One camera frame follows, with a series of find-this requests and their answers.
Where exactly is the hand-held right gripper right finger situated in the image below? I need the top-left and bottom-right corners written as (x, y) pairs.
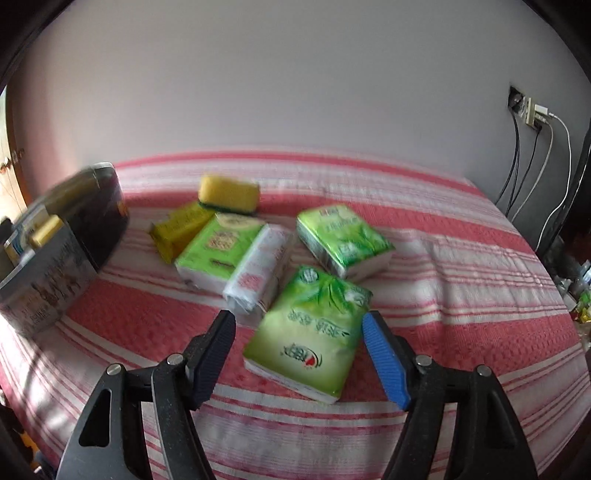
top-left (361, 310), bottom-right (539, 480)

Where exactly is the wooden door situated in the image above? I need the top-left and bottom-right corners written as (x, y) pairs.
top-left (0, 88), bottom-right (28, 222)

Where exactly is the yellow sponge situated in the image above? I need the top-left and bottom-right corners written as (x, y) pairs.
top-left (30, 215), bottom-right (65, 250)
top-left (198, 174), bottom-right (260, 217)

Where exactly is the white red-print packet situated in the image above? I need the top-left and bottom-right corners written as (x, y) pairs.
top-left (222, 224), bottom-right (296, 315)

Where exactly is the dark grey cable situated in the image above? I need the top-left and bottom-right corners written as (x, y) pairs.
top-left (496, 113), bottom-right (520, 206)

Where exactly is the red white striped blanket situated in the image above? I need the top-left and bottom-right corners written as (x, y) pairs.
top-left (0, 150), bottom-right (583, 480)

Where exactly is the black cable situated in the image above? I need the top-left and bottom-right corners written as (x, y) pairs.
top-left (508, 128), bottom-right (541, 213)

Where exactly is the printed metal tin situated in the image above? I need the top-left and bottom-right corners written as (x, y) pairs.
top-left (0, 162), bottom-right (131, 335)

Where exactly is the green leaf-print tissue pack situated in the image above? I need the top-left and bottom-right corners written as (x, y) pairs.
top-left (243, 265), bottom-right (374, 405)

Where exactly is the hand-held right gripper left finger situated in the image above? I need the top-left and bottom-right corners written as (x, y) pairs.
top-left (55, 309), bottom-right (237, 480)

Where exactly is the beige plug adapter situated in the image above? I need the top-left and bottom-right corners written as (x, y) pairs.
top-left (523, 97), bottom-right (546, 129)

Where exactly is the light green tissue pack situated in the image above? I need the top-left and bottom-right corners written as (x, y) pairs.
top-left (174, 212), bottom-right (266, 294)

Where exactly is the white blue-striped tissue pack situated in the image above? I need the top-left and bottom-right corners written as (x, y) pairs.
top-left (4, 222), bottom-right (35, 266)

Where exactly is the pale grey cable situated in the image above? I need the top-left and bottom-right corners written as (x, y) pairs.
top-left (510, 126), bottom-right (555, 222)

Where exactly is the yellow-green packet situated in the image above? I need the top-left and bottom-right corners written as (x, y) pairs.
top-left (148, 202), bottom-right (217, 264)

